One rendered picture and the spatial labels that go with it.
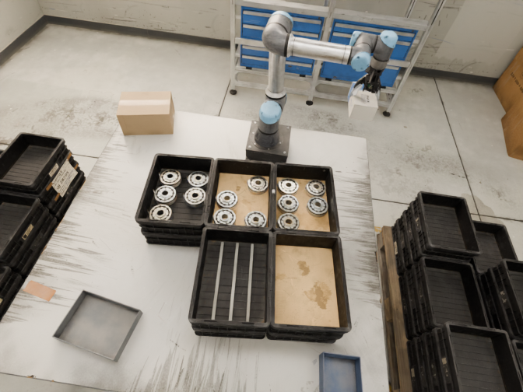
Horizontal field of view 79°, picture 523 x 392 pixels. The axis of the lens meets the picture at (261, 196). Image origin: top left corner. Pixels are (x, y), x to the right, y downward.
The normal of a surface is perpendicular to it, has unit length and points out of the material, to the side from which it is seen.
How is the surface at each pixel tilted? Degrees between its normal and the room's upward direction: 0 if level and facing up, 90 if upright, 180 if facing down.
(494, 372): 0
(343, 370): 0
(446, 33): 90
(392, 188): 0
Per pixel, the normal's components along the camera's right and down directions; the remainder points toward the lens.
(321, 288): 0.07, -0.58
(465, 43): -0.13, 0.80
